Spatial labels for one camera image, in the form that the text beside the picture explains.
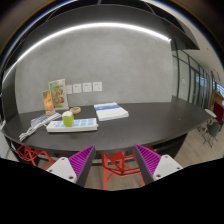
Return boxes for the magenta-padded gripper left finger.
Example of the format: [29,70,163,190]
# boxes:
[45,144,97,188]

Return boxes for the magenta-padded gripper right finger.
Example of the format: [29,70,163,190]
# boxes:
[133,143,184,185]

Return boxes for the green and white charger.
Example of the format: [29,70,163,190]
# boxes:
[61,110,75,128]

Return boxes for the white power strip blue sockets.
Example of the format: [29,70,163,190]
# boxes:
[45,117,100,134]

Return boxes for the grey printed brochure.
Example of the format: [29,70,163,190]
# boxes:
[30,112,63,128]

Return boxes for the beige tape roll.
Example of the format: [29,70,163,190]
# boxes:
[69,106,82,115]

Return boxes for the dark chair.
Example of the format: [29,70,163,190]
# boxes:
[201,121,223,148]

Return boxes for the small orange menu sign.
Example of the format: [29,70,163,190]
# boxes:
[41,89,56,116]

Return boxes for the round white table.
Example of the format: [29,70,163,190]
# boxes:
[203,108,218,118]

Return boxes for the large green menu sign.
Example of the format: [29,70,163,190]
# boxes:
[48,78,70,111]

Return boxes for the white and blue book stack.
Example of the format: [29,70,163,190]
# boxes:
[93,101,130,122]

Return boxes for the black-framed glass partition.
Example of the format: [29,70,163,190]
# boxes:
[170,38,214,109]

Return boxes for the curved ceiling light strip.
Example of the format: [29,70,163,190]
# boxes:
[1,22,172,84]

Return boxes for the red wire stool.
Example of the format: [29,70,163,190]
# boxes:
[100,146,154,191]
[16,144,56,168]

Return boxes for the white power strip cable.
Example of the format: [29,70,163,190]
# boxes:
[18,114,54,143]

